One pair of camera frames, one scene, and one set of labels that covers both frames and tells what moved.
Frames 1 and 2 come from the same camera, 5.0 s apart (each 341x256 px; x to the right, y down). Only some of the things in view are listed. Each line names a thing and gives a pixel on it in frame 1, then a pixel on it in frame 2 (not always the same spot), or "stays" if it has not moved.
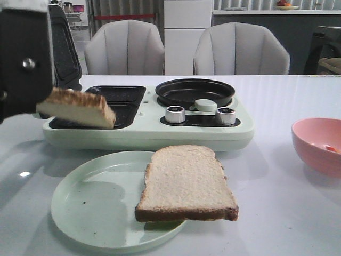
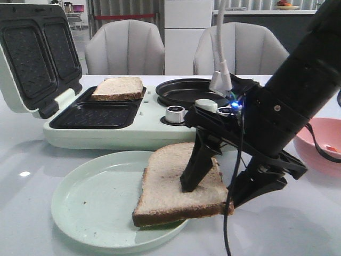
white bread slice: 77,108 to 121,88
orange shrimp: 331,149 stays
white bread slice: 185,182 stays
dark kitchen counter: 294,28 stays
